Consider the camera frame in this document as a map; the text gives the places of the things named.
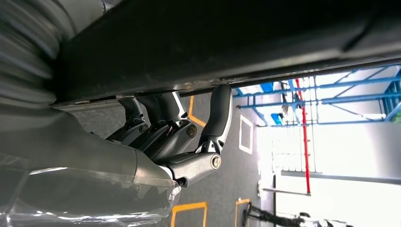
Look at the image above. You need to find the blue metal shelf rack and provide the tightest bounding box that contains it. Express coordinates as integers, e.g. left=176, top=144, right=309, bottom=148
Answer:
left=233, top=64, right=401, bottom=129

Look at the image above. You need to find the red barrier belt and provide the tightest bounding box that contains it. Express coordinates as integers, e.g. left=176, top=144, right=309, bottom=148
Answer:
left=294, top=78, right=311, bottom=195

